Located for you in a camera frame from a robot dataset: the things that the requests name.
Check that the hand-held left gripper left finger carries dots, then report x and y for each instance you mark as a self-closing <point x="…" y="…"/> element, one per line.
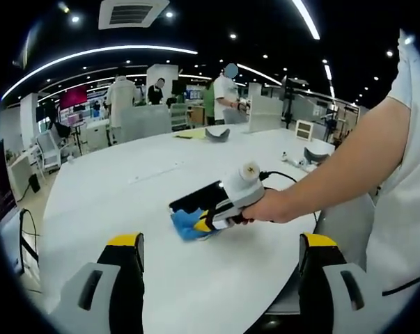
<point x="105" y="288"/>

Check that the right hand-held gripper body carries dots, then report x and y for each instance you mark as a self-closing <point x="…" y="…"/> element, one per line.
<point x="244" y="191"/>

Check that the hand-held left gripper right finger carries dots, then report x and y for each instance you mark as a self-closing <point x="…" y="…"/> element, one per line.
<point x="329" y="288"/>

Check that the blue cleaning cloth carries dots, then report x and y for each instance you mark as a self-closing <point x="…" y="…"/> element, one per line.
<point x="185" y="228"/>

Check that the person's right hand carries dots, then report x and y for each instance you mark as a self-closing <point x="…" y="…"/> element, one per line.
<point x="269" y="208"/>

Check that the small white device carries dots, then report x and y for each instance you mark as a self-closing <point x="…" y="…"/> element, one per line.
<point x="295" y="161"/>

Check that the grey chair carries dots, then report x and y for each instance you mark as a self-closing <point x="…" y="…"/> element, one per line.
<point x="345" y="229"/>

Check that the yellow paper sheet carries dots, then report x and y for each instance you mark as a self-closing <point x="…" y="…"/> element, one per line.
<point x="190" y="134"/>

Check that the white desk partition panel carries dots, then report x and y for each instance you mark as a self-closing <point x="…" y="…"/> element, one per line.
<point x="263" y="109"/>

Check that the black tripod stand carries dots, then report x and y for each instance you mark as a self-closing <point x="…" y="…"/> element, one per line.
<point x="288" y="104"/>

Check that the white mesh office chair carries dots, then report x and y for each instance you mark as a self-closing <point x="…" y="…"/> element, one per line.
<point x="179" y="116"/>
<point x="49" y="149"/>

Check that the person's white shirt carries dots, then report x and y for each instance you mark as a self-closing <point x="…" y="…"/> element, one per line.
<point x="404" y="208"/>

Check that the grey desk partition panel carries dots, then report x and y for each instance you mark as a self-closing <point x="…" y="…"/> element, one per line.
<point x="143" y="123"/>

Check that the black floor bin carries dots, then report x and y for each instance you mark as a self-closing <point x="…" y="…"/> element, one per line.
<point x="34" y="183"/>

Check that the dark computer monitor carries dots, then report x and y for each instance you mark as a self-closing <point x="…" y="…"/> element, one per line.
<point x="2" y="184"/>

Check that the ceiling air vent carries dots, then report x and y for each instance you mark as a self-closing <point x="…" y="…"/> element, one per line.
<point x="133" y="13"/>

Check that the red wall screen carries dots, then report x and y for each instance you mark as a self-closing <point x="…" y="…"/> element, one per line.
<point x="74" y="96"/>

